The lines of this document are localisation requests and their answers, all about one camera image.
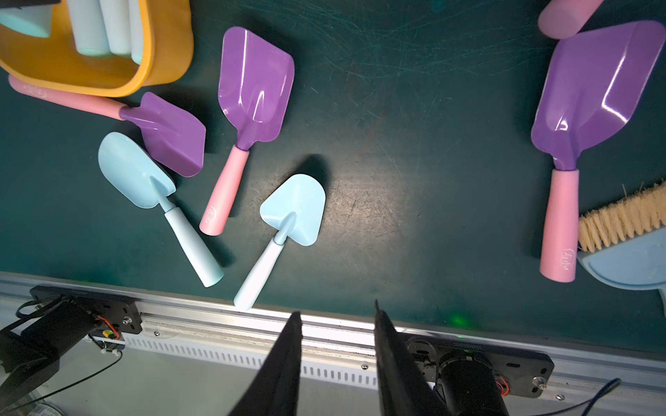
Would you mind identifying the light blue pointed shovel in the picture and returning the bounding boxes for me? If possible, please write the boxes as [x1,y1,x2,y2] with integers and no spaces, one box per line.
[66,0,111,57]
[233,174,326,311]

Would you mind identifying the purple square shovel pink handle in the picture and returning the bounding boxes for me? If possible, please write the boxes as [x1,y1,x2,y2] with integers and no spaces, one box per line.
[199,27,295,236]

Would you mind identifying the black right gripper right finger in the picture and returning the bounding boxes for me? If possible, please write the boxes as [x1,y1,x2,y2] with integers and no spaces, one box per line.
[374,301,449,415]

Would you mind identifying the purple pointed shovel far right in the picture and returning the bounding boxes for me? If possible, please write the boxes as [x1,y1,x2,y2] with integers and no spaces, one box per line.
[538,0,604,40]

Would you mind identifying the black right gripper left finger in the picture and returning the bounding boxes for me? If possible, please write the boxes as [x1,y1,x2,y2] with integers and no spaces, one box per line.
[229,312,303,415]

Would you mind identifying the purple square shovel lying sideways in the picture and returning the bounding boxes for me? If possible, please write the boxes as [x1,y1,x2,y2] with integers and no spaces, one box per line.
[8,76,206,178]

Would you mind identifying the blue hand brush tan bristles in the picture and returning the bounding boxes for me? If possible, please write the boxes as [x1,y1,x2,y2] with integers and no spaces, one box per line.
[578,182,665,300]

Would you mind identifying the yellow plastic storage box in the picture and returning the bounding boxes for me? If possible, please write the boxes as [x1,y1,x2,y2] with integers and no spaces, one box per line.
[1,1,194,97]

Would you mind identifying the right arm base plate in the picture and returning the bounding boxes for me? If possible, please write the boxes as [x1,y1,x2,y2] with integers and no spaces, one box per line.
[399,333,554,399]

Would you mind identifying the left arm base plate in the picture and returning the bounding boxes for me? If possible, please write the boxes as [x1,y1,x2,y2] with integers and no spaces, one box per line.
[29,285,142,335]

